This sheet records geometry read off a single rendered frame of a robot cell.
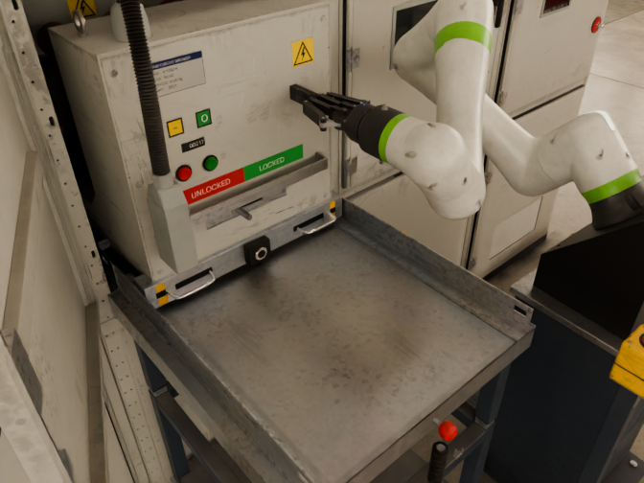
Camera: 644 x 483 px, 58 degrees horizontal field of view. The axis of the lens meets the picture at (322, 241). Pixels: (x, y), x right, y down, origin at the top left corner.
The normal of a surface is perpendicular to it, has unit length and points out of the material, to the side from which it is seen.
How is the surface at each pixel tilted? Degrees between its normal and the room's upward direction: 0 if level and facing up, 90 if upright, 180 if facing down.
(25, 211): 0
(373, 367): 0
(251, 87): 90
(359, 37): 90
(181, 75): 90
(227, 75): 90
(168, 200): 61
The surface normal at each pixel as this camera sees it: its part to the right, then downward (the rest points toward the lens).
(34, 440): 0.33, 0.55
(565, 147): -0.78, 0.32
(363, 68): 0.65, 0.44
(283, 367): -0.01, -0.81
